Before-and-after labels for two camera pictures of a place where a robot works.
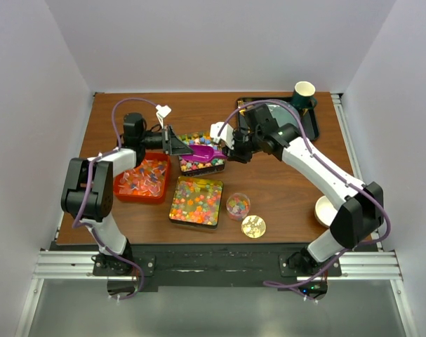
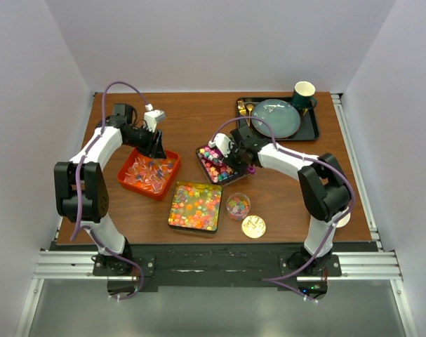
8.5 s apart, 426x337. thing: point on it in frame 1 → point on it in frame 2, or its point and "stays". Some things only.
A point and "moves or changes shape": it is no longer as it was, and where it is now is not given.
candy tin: (197, 202) moves or changes shape
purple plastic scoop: (202, 154) → (251, 169)
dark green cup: (303, 95) stays
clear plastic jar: (238, 206) stays
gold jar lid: (253, 227) stays
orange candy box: (147, 182) moves or changes shape
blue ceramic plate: (282, 114) stays
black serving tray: (309, 116) stays
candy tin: (193, 168) → (218, 173)
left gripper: (173, 145) → (148, 150)
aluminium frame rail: (354, 265) stays
